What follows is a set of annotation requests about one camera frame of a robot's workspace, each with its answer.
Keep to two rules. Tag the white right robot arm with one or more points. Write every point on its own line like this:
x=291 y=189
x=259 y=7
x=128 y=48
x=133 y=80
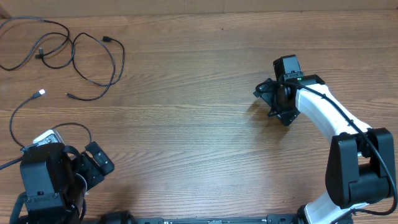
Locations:
x=360 y=174

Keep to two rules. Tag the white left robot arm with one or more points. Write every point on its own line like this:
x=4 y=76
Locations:
x=56 y=178

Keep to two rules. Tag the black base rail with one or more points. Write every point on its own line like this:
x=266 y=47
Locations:
x=127 y=217

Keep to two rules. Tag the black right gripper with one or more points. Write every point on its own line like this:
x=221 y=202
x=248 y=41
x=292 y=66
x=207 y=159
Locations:
x=266 y=91

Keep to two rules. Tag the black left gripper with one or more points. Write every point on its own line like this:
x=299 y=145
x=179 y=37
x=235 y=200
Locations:
x=86 y=162

